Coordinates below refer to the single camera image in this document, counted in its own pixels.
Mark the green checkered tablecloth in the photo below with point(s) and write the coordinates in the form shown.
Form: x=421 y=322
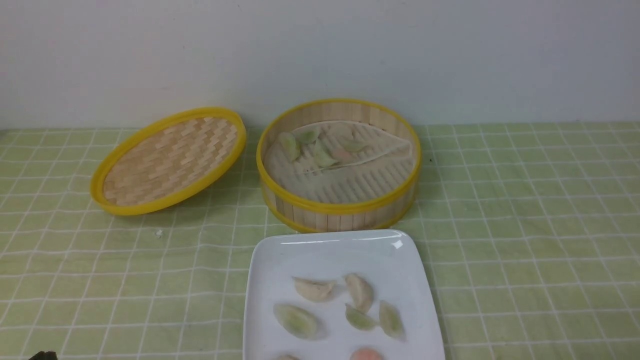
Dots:
x=529 y=235

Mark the white steamer liner cloth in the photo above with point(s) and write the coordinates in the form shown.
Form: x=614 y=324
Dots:
x=377 y=170

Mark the pink dumpling in steamer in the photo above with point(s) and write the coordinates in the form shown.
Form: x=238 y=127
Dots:
x=342 y=155

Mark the yellow rimmed bamboo steamer basket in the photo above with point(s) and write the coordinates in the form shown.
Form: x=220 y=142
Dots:
x=316 y=217

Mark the beige dumpling upright on plate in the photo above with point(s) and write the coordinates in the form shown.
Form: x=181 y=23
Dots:
x=360 y=291

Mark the yellow rimmed bamboo steamer lid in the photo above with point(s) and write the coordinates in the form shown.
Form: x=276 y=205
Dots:
x=169 y=161

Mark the large green dumpling on plate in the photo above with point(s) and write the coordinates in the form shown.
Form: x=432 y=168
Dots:
x=297 y=321

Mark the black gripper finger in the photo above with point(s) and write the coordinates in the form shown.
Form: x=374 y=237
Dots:
x=44 y=355

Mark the pink dumpling on plate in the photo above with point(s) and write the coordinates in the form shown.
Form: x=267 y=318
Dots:
x=366 y=353

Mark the beige dumpling at plate edge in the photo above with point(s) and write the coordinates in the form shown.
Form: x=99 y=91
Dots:
x=286 y=357

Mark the small green dumpling on plate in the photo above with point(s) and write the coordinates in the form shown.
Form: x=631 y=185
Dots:
x=359 y=320

